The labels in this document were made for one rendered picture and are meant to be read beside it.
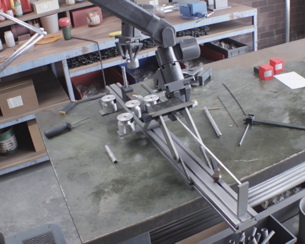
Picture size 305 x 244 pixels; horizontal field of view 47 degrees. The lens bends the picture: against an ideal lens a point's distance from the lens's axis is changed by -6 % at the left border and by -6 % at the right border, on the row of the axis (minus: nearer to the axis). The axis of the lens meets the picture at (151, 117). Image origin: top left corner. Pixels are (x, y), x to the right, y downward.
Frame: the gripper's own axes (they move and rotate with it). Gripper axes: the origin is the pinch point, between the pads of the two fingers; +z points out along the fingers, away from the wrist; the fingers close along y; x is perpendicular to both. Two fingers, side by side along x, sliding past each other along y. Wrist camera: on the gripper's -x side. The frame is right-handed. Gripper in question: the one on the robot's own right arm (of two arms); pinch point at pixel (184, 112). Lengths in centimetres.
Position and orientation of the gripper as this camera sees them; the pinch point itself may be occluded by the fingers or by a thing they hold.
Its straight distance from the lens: 107.5
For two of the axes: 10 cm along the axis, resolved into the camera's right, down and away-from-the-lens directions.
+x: 2.9, -1.0, -9.5
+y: -9.1, 2.9, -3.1
